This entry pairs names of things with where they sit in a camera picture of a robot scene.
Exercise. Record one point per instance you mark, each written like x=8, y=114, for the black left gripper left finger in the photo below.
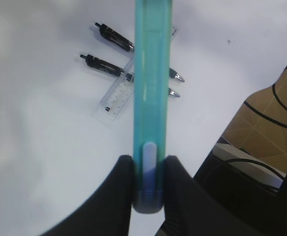
x=107, y=211

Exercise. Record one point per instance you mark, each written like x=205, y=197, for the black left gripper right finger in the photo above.
x=190, y=211

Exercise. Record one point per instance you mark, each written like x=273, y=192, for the clear plastic ruler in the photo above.
x=119, y=93

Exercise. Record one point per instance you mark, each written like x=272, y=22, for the teal pen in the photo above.
x=153, y=23

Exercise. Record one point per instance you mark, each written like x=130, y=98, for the black gel pen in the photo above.
x=114, y=37
x=111, y=69

